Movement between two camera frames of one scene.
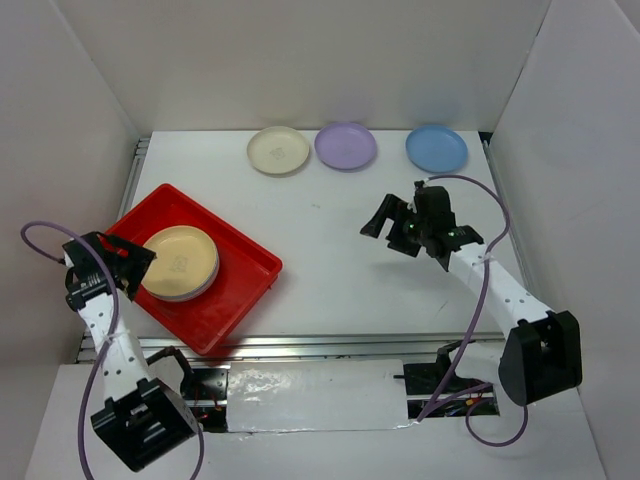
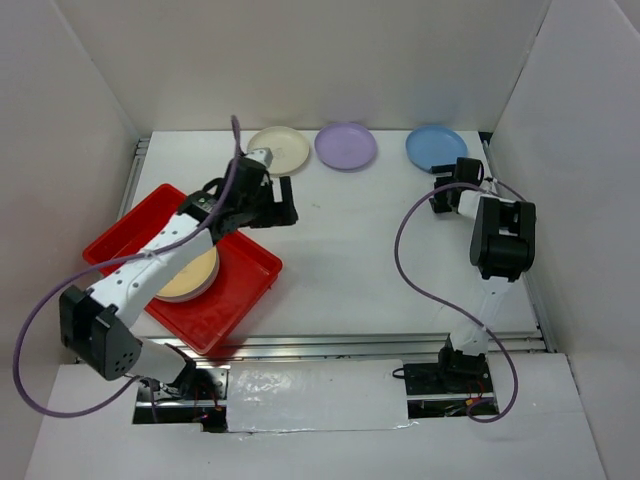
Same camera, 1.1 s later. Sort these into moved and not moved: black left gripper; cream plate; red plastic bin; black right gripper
Moved: black left gripper; black right gripper
Not moved: cream plate; red plastic bin
